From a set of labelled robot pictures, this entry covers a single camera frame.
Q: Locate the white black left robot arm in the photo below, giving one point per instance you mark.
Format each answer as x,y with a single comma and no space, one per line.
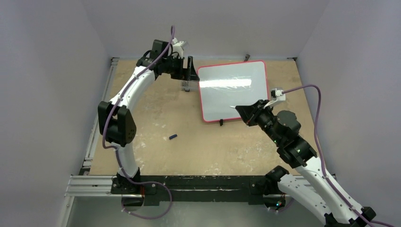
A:
116,123

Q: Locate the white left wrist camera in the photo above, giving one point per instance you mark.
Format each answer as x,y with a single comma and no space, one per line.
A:
178,46

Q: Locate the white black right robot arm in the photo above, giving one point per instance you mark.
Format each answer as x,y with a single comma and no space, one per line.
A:
324,197

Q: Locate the black metal bracket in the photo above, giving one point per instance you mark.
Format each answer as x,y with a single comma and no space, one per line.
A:
247,57

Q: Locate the pink framed whiteboard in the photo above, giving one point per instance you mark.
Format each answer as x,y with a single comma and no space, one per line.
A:
223,85

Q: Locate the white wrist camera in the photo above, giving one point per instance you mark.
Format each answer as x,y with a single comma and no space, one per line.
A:
277,97
178,46

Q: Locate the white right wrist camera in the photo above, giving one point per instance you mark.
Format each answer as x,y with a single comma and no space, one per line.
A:
277,97

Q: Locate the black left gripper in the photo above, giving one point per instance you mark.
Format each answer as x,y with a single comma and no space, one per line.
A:
189,74

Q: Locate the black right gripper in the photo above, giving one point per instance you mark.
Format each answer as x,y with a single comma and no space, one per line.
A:
253,113

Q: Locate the clear plastic screw box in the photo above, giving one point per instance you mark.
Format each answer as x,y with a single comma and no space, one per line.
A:
189,86

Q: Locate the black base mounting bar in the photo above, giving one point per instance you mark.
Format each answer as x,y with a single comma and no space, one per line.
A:
154,189

